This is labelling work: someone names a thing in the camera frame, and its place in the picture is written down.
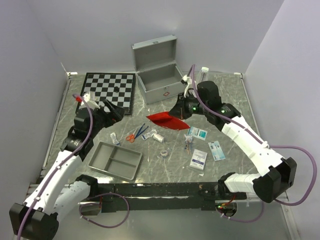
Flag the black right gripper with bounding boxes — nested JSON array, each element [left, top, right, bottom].
[[168, 91, 210, 121]]

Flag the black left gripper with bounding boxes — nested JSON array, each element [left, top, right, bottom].
[[88, 99, 126, 138]]

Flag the red fabric zipper pouch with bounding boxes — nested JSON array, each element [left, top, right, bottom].
[[147, 111, 190, 131]]

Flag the orange handled scissors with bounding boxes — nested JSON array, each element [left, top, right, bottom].
[[126, 124, 145, 143]]

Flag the white gauze bandage roll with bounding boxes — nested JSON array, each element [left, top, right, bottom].
[[152, 133, 165, 143]]

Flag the white blue medicine box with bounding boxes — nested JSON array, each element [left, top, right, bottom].
[[141, 129, 157, 141]]

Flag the blue plastic tweezers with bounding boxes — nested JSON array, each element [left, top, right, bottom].
[[134, 126, 149, 139]]

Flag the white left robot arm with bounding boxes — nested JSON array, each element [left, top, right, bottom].
[[9, 98, 125, 240]]

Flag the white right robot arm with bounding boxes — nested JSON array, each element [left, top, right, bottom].
[[169, 81, 297, 203]]

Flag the white ointment tube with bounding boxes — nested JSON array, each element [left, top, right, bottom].
[[110, 132, 121, 146]]

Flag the teal alcohol wipe packet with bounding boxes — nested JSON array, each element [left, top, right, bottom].
[[187, 126, 208, 141]]

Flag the clear bag of swabs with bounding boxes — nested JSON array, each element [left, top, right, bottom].
[[184, 134, 193, 155]]

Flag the black chess piece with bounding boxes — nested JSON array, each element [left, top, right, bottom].
[[114, 86, 120, 93]]

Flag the black and white chessboard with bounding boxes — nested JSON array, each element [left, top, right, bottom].
[[80, 72, 136, 116]]

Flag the white metronome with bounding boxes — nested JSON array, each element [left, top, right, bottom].
[[196, 66, 209, 84]]

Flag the grey metal first-aid case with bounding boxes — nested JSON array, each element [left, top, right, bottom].
[[131, 35, 185, 105]]

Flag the grey divided plastic tray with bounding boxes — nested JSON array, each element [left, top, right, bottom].
[[88, 141, 143, 181]]

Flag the white medical tape roll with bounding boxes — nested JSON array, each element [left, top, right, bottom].
[[160, 150, 168, 157]]

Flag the white gauze pad packet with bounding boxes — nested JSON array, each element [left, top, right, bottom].
[[189, 149, 208, 171]]

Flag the blue white bandage packet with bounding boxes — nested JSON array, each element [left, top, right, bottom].
[[208, 141, 226, 161]]

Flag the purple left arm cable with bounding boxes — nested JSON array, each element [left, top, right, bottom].
[[17, 93, 131, 237]]

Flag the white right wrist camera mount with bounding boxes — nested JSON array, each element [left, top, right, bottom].
[[181, 74, 192, 98]]

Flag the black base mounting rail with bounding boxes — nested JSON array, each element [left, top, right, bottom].
[[98, 182, 247, 213]]

